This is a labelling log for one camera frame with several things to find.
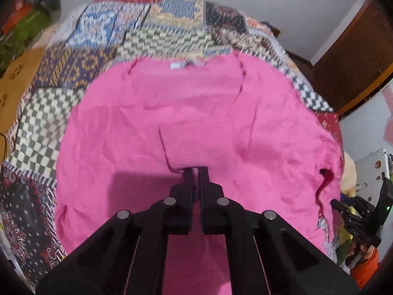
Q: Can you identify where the pink knit cardigan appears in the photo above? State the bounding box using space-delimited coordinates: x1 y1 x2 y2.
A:
55 51 345 295

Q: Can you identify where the orange right sleeve forearm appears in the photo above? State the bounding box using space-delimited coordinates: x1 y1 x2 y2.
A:
350 248 379 289

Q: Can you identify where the person's right hand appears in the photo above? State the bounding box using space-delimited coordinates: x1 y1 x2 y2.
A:
345 237 375 269

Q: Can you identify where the yellow orange blanket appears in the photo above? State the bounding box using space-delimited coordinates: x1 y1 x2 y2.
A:
340 152 357 197

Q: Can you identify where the brown wooden door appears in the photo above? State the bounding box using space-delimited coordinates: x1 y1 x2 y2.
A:
314 0 392 117

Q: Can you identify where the wooden board with flower cutouts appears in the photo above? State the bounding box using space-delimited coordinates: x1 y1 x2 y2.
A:
1 47 45 161

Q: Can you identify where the patchwork patterned bedspread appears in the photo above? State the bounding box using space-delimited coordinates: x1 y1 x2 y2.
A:
1 0 342 292

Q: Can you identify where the green patterned storage bag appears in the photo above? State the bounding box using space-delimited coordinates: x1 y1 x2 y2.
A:
1 9 51 72

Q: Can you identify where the orange box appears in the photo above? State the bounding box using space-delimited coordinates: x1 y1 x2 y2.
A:
1 0 33 35

